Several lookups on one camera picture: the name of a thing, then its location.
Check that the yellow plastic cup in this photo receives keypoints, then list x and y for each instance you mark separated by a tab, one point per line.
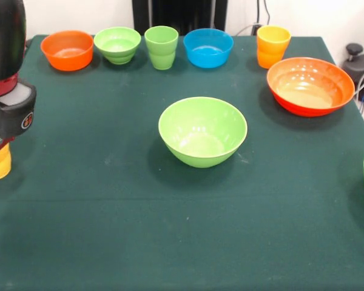
273	48
3	163

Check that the small orange plastic bowl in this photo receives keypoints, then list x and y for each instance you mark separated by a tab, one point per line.
68	48

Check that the small green plastic bowl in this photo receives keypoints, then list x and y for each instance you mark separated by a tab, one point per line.
118	42

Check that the green plastic cup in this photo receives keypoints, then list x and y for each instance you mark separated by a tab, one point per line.
161	51

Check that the dark green table cloth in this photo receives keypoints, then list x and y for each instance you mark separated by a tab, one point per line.
185	218

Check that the blue plastic bowl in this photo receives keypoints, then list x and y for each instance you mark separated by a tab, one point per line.
208	48

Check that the black power plug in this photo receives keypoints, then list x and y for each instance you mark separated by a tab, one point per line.
257	29

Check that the large orange plastic bowl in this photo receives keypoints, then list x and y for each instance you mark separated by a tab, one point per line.
311	88

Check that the black knobbed equipment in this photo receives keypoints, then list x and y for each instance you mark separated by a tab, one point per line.
361	69

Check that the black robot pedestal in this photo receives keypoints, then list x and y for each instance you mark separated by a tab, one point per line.
179	13

